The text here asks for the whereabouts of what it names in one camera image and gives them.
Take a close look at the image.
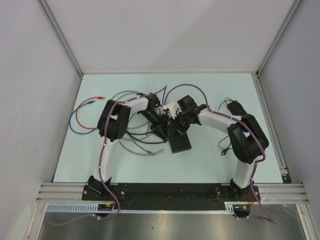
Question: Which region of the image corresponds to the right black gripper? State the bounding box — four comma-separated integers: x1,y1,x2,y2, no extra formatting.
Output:
168,111,191,137

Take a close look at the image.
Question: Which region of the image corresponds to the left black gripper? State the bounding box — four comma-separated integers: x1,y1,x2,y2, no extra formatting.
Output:
139,109,169,140

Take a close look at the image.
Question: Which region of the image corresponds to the black network switch box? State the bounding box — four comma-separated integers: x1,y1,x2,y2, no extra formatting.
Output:
167,125,192,154

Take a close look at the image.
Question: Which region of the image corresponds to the grey ethernet cable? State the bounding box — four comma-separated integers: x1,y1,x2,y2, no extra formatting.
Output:
111,90,166,157

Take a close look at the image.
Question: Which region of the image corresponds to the black power adapter cable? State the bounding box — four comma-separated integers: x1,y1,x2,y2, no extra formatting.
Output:
217,97,245,157

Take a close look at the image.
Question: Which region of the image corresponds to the red ethernet cable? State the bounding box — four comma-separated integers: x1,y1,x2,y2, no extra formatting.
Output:
75,95,106,130

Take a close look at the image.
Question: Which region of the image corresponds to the blue ethernet cable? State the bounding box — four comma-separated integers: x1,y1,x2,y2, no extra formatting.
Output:
69,99,103,135

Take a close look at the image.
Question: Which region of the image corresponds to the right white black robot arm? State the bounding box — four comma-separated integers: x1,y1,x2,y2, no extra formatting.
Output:
163,95,269,201

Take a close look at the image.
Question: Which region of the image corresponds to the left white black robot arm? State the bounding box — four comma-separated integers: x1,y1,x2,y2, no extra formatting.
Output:
88,92,169,200

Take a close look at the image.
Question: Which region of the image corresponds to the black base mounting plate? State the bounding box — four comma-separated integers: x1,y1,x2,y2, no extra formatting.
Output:
81,183,261,211

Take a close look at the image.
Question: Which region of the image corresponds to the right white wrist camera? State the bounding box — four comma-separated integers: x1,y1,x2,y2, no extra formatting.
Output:
162,102,183,119

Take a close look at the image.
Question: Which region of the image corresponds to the black ethernet cable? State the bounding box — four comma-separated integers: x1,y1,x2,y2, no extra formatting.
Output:
126,109,170,145

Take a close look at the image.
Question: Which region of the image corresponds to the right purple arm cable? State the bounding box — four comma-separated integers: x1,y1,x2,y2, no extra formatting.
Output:
164,83,277,225

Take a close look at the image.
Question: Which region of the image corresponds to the white slotted cable duct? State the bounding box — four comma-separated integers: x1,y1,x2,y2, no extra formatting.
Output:
46,203,234,215

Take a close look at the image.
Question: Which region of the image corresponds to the aluminium front frame rail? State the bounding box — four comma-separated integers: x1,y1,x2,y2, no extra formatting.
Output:
36,183,309,204

